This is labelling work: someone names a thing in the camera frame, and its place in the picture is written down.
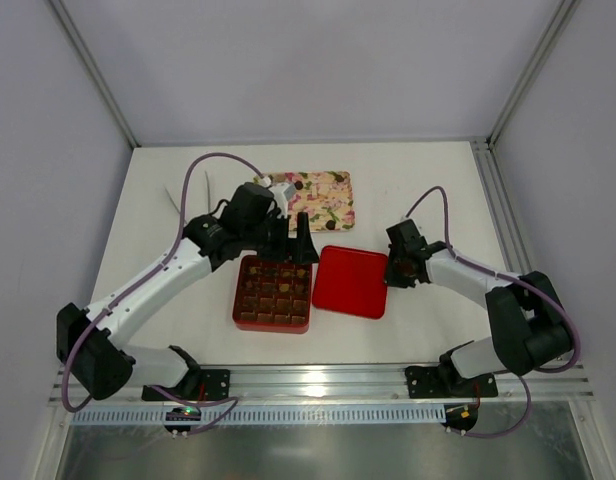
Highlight metal tongs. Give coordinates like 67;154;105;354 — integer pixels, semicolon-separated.
163;169;212;224

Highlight red chocolate box with insert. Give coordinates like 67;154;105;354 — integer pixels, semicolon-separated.
232;255;313;334

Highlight red box lid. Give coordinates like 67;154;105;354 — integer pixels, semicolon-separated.
312;245;388;320

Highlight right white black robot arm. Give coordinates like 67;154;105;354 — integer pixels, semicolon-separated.
384;219;576;398

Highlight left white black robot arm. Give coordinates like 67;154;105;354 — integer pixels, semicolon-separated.
56;182;319;401

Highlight floral rectangular tray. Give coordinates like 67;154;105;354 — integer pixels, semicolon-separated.
266;171;356;232

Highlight aluminium right side rail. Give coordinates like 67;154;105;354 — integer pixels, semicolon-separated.
470;138;535;273

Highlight aluminium rail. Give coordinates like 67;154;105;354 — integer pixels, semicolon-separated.
470;138;535;273
48;362;589;406

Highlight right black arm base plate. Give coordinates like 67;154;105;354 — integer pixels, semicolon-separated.
404;364;499;399

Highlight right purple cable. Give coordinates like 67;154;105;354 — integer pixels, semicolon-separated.
400;185;584;440

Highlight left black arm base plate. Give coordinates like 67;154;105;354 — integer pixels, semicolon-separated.
163;367;231;401

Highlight slotted grey cable duct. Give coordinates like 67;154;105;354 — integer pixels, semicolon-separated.
71;403;446;427

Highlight aluminium front rail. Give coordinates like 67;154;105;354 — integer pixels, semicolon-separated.
48;362;589;406

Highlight left aluminium frame post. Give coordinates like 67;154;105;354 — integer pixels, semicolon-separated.
45;0;140;149

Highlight aluminium frame post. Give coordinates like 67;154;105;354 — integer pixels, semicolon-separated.
45;0;140;149
487;0;581;148

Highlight right aluminium frame post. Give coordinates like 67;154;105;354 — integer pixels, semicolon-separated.
487;0;581;148

